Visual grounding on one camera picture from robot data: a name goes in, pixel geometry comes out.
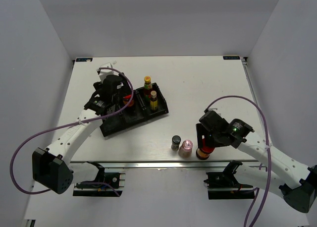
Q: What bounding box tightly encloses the blue right corner sticker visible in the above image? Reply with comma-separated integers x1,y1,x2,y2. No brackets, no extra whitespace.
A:
223,56,240,60

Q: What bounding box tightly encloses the blue left corner sticker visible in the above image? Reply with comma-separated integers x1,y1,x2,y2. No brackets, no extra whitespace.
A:
75,57,93,62

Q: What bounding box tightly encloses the pink-lid spice bottle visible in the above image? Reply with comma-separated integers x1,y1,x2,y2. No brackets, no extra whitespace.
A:
178,140,193,158

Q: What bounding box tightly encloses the black-lid pepper jar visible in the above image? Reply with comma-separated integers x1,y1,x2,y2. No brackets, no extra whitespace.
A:
171,135,181,151

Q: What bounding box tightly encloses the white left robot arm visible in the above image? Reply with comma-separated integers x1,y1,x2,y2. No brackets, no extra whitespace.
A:
32,74,131,194

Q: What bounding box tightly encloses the yellow-cap tall sauce bottle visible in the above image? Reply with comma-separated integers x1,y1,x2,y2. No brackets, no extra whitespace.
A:
143,76,153,97

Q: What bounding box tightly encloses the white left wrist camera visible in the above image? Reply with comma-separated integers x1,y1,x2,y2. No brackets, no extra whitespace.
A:
97,62,114,83

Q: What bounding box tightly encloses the beige-cap small yellow bottle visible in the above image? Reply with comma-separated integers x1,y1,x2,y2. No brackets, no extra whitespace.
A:
150,90,158,111

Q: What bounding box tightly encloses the black three-compartment tray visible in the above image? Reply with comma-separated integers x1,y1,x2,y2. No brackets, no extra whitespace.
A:
100,83,169,137

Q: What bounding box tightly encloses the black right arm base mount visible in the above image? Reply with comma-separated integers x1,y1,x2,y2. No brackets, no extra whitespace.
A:
204,161,255,200

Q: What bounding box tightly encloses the aluminium table edge rail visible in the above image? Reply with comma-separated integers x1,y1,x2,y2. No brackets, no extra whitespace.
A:
71,160,261,170

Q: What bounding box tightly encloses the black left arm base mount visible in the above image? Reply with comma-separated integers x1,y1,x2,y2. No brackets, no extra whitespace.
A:
69,162,125,197

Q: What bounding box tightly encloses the red-lid sauce jar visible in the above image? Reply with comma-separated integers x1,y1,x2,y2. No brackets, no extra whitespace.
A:
196,138,215,160
122,94,135,113

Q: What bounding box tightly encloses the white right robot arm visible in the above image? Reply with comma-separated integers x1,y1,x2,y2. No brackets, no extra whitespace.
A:
199,111,317,213

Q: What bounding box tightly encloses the blue corner sticker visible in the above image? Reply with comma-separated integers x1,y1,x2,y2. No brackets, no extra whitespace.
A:
75,57,93,62
223,56,240,60

